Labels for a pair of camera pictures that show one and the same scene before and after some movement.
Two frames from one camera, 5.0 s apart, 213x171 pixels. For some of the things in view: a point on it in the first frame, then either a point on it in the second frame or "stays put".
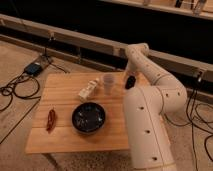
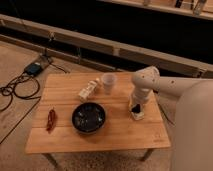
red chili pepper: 51,121 stays put
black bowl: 88,118 stays put
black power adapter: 33,69 stays put
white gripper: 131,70 to 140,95
